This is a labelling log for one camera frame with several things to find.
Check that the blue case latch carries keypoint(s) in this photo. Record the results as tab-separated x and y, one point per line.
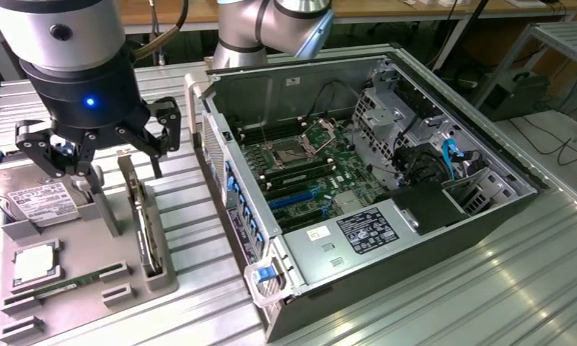
262	274

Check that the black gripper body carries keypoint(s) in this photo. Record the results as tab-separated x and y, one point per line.
90	86

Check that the green RAM stick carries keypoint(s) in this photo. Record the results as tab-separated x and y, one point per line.
72	283

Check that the metal slat table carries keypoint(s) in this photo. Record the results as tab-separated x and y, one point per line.
566	36

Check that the grey parts rack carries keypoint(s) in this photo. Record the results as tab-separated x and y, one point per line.
90	252

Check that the wooden desk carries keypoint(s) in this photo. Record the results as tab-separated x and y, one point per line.
404	9

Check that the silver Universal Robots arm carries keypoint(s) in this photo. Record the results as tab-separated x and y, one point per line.
28	21

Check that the black box on floor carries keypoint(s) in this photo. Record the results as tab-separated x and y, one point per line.
518	97

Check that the grey power supply unit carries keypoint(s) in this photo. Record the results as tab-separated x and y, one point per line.
317	252

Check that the silver chipset heatsink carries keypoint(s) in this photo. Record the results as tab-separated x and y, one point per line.
346	199

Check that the black air duct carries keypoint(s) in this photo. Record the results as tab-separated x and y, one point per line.
428	209

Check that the silver CPU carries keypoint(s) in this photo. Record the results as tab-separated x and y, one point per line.
34	262

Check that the silver hard disk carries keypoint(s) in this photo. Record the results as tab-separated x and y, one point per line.
33	194

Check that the open black PC case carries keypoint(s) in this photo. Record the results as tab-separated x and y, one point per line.
413	259

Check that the silver disk bay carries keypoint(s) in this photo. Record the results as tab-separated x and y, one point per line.
382	122

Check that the CPU socket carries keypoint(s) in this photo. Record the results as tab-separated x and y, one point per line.
286	155

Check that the black RAM stick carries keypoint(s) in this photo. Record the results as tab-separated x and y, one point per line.
296	179

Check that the open socket cover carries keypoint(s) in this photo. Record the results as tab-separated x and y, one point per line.
321	134

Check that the blue expansion slot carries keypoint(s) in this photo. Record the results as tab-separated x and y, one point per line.
293	199

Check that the graphics card with fan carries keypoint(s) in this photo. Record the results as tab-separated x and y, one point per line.
146	223

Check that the socket locking lever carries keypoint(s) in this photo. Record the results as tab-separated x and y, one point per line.
262	131

